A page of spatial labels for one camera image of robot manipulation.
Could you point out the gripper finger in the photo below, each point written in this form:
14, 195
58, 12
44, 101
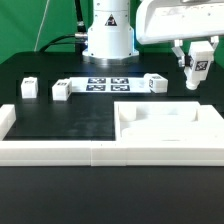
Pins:
179, 53
214, 41

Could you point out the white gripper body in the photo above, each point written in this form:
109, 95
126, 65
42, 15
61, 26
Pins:
160, 21

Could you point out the white square tabletop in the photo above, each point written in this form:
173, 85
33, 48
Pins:
155, 121

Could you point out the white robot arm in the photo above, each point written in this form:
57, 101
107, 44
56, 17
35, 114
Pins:
111, 38

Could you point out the white marker tag sheet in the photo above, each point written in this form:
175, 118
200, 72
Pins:
109, 85

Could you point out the white U-shaped fence frame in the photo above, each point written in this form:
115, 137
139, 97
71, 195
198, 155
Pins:
205, 149

